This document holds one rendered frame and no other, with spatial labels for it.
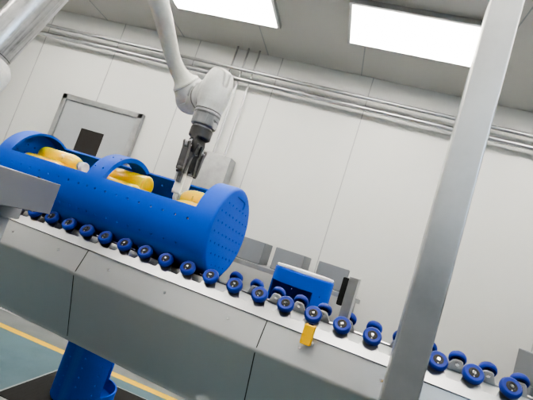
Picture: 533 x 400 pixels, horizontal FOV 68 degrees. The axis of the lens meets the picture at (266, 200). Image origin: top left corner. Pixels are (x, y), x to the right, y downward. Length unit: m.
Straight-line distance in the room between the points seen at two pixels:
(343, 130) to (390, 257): 1.57
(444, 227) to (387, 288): 3.88
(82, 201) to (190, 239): 0.40
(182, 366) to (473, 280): 3.99
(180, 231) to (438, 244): 0.68
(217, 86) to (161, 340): 0.79
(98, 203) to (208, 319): 0.50
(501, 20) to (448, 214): 0.40
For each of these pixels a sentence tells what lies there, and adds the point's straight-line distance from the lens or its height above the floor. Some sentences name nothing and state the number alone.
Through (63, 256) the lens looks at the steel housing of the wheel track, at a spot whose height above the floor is 0.87.
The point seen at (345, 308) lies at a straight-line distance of 1.10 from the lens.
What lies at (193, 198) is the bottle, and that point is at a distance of 1.27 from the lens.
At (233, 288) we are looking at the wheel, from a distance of 1.09.
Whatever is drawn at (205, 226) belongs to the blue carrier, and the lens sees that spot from 1.11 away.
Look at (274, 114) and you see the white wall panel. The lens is 5.03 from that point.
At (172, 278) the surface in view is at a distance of 1.17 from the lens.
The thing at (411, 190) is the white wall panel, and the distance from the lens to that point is 4.78.
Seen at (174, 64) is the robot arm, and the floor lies 1.58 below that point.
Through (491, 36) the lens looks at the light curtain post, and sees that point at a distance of 0.94.
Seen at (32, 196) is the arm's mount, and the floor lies 1.03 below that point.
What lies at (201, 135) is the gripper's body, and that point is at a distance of 1.33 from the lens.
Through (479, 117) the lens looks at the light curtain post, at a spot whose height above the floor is 1.44.
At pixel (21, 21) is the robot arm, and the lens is 1.38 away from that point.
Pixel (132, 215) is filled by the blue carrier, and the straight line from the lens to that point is 1.24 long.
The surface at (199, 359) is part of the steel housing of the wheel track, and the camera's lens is 1.15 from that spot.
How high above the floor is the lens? 1.09
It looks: 6 degrees up
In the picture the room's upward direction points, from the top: 18 degrees clockwise
